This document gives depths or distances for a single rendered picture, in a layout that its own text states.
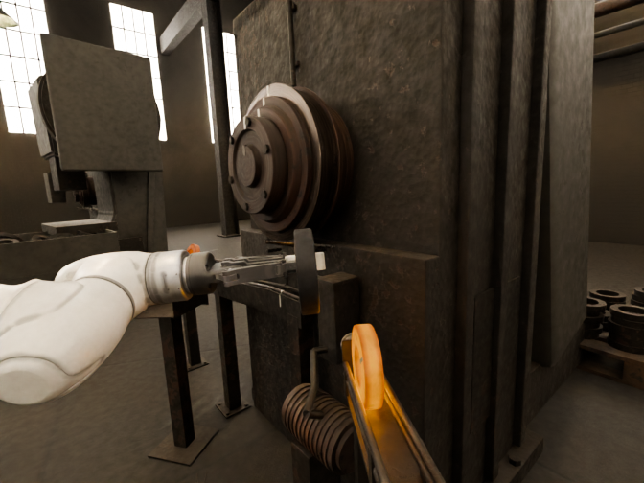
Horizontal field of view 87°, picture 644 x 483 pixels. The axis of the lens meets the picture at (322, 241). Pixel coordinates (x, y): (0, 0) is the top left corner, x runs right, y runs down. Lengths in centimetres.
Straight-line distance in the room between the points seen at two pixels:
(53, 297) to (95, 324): 6
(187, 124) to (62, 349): 1131
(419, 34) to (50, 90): 306
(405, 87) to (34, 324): 83
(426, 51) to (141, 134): 308
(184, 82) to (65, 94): 858
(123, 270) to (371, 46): 79
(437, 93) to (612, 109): 605
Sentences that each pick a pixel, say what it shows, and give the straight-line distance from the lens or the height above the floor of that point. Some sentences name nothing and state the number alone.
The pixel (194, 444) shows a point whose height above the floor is 1.
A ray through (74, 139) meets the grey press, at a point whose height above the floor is 151.
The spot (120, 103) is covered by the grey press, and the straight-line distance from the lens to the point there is 367.
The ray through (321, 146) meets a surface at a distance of 90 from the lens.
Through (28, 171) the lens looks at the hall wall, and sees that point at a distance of 1094.
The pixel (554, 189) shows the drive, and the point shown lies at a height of 100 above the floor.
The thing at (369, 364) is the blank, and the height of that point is 74.
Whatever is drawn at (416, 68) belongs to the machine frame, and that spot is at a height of 131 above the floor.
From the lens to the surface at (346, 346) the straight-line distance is 76.
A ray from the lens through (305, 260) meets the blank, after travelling 54.
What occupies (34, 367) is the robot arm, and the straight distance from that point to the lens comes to 50.
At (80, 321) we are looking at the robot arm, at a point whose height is 90.
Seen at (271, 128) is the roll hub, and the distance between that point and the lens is 97.
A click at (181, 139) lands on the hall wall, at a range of 1157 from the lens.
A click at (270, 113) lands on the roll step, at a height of 125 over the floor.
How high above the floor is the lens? 105
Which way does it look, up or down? 9 degrees down
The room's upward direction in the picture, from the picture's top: 2 degrees counter-clockwise
